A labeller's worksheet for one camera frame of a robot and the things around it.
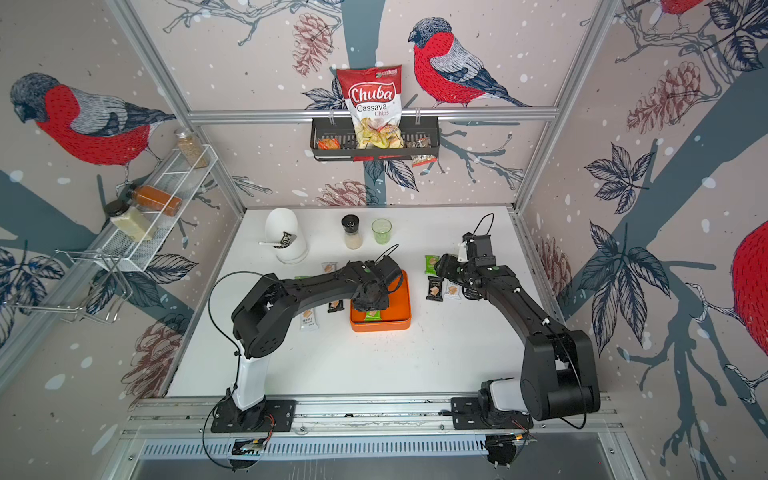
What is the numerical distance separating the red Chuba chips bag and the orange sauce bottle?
52 centimetres

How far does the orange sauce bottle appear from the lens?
73 cm

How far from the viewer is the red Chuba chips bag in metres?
0.81
